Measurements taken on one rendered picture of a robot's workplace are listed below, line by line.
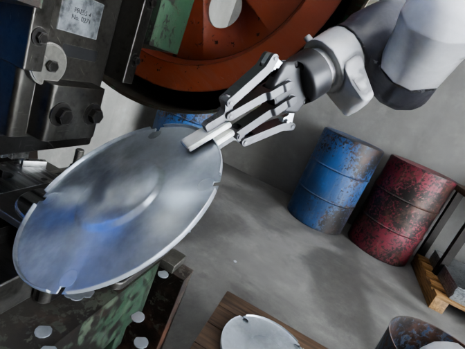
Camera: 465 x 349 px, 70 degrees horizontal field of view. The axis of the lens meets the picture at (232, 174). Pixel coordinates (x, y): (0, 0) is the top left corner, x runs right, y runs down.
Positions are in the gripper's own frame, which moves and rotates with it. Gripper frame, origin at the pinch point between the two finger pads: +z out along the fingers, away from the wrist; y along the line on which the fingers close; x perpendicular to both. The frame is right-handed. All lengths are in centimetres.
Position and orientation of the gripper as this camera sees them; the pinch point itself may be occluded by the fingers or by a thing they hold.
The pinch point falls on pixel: (207, 137)
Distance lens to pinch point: 47.1
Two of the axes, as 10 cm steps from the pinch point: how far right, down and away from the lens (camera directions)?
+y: -3.2, -7.2, -6.2
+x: 4.9, 4.4, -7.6
